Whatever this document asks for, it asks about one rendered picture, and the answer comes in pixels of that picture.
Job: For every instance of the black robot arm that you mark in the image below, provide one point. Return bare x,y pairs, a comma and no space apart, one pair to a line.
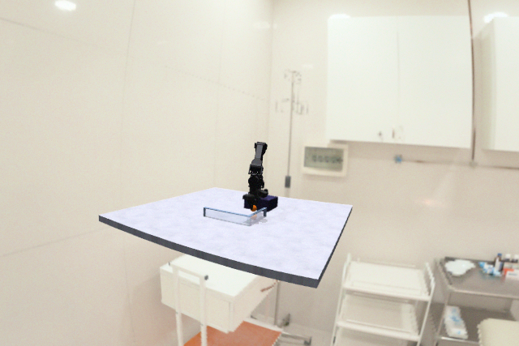
257,168

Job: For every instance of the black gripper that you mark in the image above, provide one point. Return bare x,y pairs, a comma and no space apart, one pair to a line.
251,198

